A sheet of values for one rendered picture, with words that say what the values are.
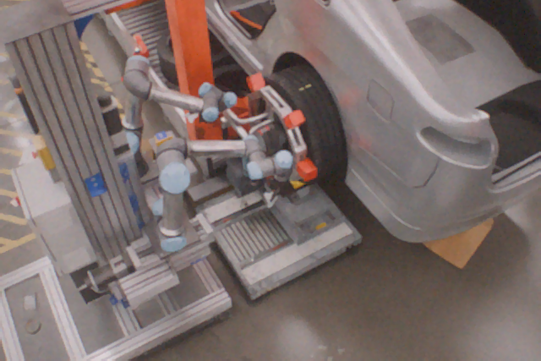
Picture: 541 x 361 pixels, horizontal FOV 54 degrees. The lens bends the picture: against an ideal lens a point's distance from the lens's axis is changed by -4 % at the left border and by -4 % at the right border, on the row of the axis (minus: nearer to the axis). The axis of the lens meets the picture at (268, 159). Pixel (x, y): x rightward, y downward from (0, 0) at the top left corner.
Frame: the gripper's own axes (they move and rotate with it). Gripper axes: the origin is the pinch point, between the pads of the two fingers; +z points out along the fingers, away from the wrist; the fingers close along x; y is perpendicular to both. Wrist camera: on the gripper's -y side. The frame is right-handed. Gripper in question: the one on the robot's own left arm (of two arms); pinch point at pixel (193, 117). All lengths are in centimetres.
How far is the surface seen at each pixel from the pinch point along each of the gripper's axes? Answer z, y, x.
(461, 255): -57, 109, 152
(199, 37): -27.1, -35.3, -7.6
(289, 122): -54, 21, 19
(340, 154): -55, 38, 52
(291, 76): -50, -7, 32
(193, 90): -0.9, -16.0, 2.7
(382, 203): -79, 70, 46
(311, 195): 3, 50, 86
